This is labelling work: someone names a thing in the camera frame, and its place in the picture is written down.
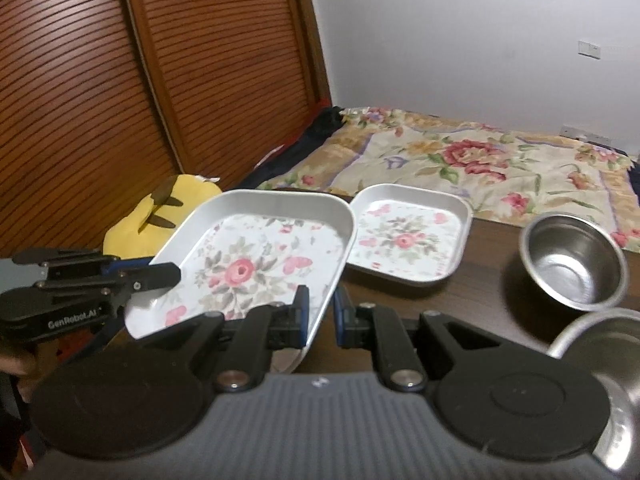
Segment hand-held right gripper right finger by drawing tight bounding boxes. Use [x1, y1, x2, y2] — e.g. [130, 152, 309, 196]
[334, 285, 506, 394]

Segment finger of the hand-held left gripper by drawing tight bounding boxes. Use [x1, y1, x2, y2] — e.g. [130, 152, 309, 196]
[35, 261, 182, 312]
[12, 249, 154, 276]

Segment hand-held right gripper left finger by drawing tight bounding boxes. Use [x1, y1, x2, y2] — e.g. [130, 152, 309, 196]
[135, 285, 311, 394]

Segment large floral metal plate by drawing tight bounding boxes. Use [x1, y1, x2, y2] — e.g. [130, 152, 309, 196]
[124, 189, 357, 357]

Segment small floral metal plate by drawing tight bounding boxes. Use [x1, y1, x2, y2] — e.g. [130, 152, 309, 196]
[345, 183, 474, 289]

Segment large steel bowl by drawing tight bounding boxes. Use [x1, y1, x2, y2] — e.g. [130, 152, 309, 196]
[547, 308, 640, 476]

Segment yellow plush toy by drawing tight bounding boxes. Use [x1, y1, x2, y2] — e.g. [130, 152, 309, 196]
[102, 174, 224, 261]

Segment wooden louvered wardrobe door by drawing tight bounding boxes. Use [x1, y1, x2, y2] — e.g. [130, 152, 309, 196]
[0, 0, 187, 258]
[119, 0, 331, 193]

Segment floral blanket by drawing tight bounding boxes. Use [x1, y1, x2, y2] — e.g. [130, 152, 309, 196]
[260, 105, 640, 256]

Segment small steel bowl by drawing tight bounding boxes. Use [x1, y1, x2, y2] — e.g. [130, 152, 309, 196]
[519, 212, 629, 311]

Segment white wall outlet strip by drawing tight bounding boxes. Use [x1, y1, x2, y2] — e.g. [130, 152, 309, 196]
[558, 123, 612, 144]

